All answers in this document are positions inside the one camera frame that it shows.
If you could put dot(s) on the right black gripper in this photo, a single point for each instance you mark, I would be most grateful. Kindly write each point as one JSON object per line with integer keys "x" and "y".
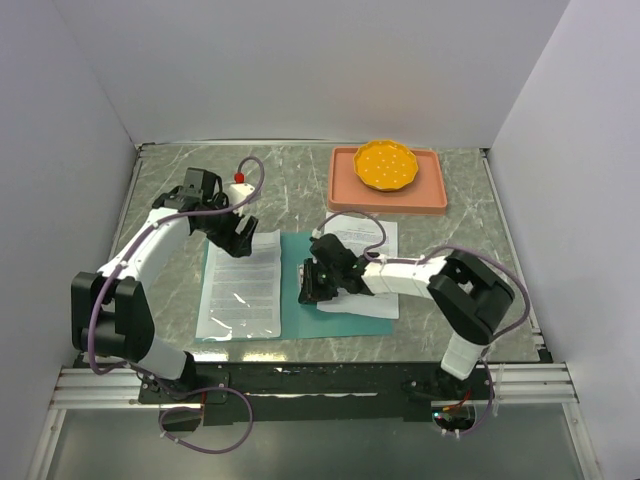
{"x": 311, "y": 292}

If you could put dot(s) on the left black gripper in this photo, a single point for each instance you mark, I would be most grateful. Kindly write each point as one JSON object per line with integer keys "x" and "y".
{"x": 232, "y": 242}

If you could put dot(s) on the teal file folder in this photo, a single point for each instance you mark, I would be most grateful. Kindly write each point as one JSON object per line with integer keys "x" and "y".
{"x": 300, "y": 321}

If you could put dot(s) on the printed paper sheet top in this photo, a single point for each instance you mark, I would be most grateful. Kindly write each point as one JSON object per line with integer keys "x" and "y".
{"x": 240, "y": 297}

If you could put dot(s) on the printed paper sheet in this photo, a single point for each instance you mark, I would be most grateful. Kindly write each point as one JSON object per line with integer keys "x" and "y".
{"x": 240, "y": 297}
{"x": 356, "y": 233}

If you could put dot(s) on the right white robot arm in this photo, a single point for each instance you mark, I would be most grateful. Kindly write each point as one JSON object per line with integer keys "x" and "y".
{"x": 470, "y": 295}

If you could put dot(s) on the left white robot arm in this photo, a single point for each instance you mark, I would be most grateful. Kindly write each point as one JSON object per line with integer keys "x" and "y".
{"x": 110, "y": 313}

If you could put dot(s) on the silver folder clip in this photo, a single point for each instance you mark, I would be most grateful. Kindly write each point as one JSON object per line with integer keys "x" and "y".
{"x": 301, "y": 277}

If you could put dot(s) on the printed paper sheet bottom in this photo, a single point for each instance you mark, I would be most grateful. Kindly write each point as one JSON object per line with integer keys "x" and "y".
{"x": 356, "y": 233}

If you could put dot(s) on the orange dotted plate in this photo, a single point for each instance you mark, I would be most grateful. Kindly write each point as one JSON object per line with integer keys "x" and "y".
{"x": 385, "y": 165}

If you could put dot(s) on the pink rectangular tray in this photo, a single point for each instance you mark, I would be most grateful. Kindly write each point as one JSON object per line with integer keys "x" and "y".
{"x": 426, "y": 195}

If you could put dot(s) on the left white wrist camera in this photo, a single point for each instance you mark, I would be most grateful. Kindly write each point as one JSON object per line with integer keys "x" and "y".
{"x": 240, "y": 193}

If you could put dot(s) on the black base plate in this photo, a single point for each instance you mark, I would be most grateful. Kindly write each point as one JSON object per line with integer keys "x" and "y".
{"x": 269, "y": 392}

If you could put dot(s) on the aluminium frame rail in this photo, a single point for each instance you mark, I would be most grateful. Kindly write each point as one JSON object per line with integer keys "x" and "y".
{"x": 518, "y": 383}

